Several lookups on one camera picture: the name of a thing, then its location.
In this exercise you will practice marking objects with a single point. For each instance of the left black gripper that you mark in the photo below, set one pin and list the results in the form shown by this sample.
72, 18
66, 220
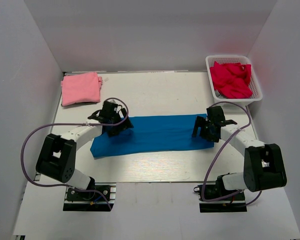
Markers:
120, 124

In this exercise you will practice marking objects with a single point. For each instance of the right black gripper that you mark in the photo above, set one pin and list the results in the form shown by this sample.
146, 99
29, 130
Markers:
201, 128

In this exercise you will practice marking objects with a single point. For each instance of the blue polo shirt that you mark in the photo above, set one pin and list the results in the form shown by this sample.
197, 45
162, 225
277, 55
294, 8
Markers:
160, 133

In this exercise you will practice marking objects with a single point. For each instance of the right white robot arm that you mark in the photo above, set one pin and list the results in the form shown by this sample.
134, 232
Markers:
263, 165

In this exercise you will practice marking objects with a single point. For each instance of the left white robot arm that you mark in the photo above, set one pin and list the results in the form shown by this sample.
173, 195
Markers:
57, 158

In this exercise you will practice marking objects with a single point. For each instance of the crumpled red t shirt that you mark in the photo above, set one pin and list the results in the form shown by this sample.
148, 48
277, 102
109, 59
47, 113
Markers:
232, 80

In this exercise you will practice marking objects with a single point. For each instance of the folded pink t shirt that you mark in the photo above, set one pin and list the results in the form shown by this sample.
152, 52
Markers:
81, 88

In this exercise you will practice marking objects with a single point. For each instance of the white plastic basket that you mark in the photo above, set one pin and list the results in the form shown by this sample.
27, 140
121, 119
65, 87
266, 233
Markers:
227, 59

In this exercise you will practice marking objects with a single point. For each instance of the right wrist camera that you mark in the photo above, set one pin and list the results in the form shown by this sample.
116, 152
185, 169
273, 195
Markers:
215, 114

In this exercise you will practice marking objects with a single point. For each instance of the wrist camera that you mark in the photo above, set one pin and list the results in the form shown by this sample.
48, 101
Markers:
109, 109
215, 114

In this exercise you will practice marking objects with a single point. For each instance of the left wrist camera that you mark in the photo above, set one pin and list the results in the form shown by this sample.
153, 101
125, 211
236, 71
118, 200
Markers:
109, 109

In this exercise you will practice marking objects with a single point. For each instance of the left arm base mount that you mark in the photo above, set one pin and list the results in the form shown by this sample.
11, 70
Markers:
75, 201

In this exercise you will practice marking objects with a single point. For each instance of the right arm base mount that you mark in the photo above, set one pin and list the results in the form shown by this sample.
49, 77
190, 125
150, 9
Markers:
216, 202

